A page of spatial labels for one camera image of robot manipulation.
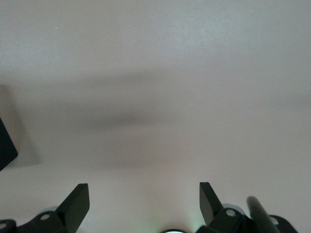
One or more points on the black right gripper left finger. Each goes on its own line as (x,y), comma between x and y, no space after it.
(73,208)

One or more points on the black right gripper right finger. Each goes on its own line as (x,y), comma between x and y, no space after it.
(209,206)

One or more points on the black plastic box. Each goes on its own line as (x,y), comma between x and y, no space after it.
(6,145)

